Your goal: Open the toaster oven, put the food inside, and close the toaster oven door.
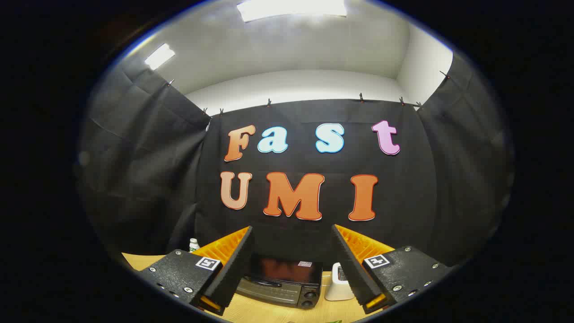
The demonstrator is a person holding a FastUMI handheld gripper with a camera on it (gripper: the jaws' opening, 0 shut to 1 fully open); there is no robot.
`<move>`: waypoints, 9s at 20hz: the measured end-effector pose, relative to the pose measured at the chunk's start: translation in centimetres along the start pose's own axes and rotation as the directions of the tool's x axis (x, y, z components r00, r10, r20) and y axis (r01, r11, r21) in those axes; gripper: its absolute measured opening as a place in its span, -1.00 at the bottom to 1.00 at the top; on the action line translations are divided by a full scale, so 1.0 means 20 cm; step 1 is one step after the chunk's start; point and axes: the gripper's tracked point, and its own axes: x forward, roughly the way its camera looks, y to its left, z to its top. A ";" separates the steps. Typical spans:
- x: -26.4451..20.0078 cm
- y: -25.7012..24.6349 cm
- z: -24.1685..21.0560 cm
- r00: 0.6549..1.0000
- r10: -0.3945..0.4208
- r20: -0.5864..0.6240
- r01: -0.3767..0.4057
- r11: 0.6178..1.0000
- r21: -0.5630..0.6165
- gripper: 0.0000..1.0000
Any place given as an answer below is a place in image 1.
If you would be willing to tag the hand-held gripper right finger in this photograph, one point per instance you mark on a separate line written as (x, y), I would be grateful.
(352, 264)

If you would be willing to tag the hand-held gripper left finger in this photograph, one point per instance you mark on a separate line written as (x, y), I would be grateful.
(235, 264)

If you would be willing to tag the black toaster oven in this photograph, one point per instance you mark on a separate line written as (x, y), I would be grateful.
(282, 280)

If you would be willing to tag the white toaster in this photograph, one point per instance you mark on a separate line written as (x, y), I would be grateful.
(337, 289)

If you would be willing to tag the white bottle with green label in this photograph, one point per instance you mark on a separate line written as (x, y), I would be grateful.
(193, 246)

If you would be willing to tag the black backdrop cloth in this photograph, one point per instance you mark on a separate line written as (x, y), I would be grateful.
(430, 179)

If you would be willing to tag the small ceiling light panel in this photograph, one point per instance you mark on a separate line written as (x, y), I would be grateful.
(159, 56)

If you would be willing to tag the large ceiling light panel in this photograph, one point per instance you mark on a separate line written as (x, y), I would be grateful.
(291, 9)

